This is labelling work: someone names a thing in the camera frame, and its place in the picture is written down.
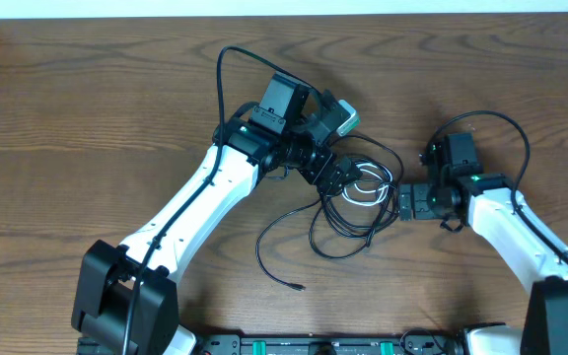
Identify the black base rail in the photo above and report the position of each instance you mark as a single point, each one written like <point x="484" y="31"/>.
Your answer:
<point x="417" y="342"/>

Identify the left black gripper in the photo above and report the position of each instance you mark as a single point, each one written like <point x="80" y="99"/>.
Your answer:
<point x="337" y="179"/>

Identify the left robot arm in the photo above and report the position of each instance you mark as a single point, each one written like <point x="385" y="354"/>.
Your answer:
<point x="127" y="296"/>

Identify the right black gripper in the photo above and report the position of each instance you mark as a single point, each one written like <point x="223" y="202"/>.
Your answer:
<point x="420" y="209"/>

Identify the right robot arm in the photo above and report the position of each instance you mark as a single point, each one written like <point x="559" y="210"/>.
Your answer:
<point x="496" y="211"/>

